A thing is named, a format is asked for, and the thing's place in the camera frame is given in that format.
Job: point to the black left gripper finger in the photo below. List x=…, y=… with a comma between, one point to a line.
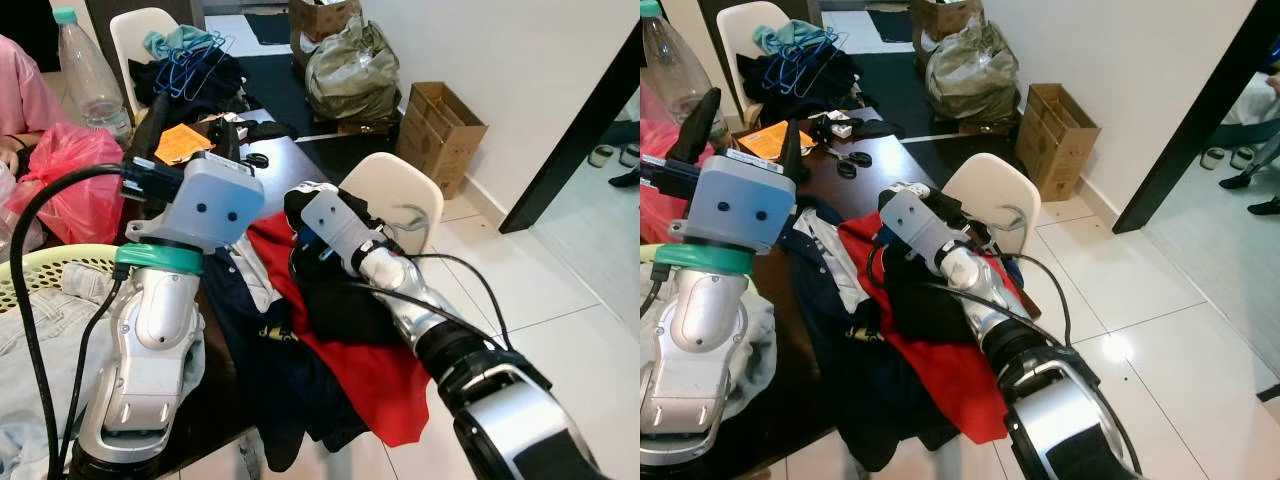
x=793, y=150
x=700, y=130
x=227, y=142
x=150, y=135

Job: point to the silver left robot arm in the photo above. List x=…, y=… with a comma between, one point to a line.
x=150, y=340
x=700, y=340

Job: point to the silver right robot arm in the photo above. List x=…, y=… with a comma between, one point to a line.
x=1060, y=420
x=520, y=430

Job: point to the small white box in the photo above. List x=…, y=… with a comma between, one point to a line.
x=835, y=125
x=228, y=122

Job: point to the orange paper packet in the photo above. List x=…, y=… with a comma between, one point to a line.
x=180, y=143
x=770, y=140

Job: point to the black scissors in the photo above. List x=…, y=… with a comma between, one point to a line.
x=848, y=165
x=255, y=160

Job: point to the red plastic bag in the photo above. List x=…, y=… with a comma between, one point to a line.
x=655, y=215
x=70, y=190

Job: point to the person in grey trousers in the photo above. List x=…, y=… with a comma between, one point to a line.
x=625, y=178
x=1255, y=130

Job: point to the pale slipper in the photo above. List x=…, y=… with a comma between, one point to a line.
x=601, y=157
x=628, y=155
x=1241, y=157
x=1212, y=158

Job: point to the black clothes heap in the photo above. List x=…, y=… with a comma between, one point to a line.
x=830, y=75
x=215, y=80

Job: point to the clear bottle with green cap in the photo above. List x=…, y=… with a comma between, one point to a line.
x=90, y=80
x=680, y=70

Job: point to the white striped shirt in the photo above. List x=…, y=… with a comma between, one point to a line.
x=830, y=260
x=255, y=275

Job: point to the pale yellow laundry basket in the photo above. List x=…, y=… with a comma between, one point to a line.
x=648, y=253
x=50, y=262

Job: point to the teal cloth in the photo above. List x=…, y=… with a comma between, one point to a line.
x=175, y=42
x=785, y=37

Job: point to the crumpled black garment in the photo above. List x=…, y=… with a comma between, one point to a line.
x=335, y=310
x=930, y=300

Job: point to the white plastic chair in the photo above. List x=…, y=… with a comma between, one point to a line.
x=1000, y=190
x=400, y=190
x=740, y=30
x=135, y=35

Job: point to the person in pink shirt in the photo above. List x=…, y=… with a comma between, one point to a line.
x=20, y=95

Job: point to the olive plastic bag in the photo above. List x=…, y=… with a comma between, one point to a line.
x=970, y=80
x=350, y=80

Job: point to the brown cardboard box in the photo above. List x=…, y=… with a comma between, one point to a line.
x=430, y=140
x=1050, y=140

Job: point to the navy blue garment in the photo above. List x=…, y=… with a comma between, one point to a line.
x=270, y=380
x=870, y=390

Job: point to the plain red garment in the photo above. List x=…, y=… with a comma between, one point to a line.
x=370, y=390
x=960, y=390

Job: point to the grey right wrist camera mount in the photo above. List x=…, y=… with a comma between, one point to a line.
x=920, y=225
x=335, y=225

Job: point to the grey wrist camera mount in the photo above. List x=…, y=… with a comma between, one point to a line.
x=745, y=200
x=335, y=225
x=920, y=225
x=215, y=205

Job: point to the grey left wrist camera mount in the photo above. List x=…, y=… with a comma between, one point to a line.
x=215, y=205
x=745, y=200

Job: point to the black door frame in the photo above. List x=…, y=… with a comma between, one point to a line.
x=570, y=140
x=1190, y=120

